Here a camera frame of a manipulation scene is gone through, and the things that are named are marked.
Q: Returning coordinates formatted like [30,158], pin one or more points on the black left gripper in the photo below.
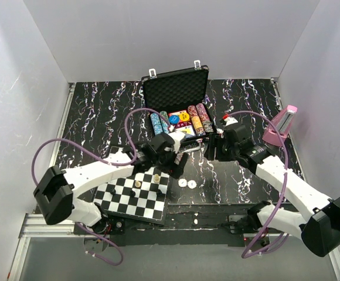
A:
[173,169]

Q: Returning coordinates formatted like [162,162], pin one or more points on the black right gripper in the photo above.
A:
[216,141]

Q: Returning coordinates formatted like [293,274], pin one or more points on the blue small blind button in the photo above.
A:
[174,119]

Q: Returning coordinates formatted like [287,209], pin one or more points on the blue playing card deck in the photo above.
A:
[188,131]

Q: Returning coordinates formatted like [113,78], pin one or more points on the red playing card deck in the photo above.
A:
[177,113]

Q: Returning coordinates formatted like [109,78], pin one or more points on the white poker chip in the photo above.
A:
[182,182]
[192,184]

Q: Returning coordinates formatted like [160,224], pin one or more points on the yellow big blind button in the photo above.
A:
[184,117]

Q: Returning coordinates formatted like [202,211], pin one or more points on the black white chess board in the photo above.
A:
[142,197]

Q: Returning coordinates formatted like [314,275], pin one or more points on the black poker set case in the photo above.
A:
[175,90]

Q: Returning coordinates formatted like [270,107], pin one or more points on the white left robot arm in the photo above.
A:
[57,192]

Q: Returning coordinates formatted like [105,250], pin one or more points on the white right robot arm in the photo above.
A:
[316,220]

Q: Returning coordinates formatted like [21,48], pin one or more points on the light blue chip column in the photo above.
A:
[156,123]

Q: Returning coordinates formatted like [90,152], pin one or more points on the green blue chip column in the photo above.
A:
[165,123]

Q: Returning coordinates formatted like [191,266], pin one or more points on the purple red chip column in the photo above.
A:
[205,120]

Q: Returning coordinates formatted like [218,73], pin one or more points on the red yellow chip column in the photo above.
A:
[196,122]

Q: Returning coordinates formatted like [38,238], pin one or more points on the white chess pawn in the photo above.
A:
[137,183]

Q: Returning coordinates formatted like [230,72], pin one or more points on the pink metronome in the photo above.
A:
[282,122]

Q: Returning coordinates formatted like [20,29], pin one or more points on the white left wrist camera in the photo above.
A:
[177,137]

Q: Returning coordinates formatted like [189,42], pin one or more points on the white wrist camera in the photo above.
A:
[228,120]
[177,137]

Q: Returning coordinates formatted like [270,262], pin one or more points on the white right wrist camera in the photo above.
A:
[228,120]

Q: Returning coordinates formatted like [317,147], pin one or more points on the aluminium rail frame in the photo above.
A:
[131,140]

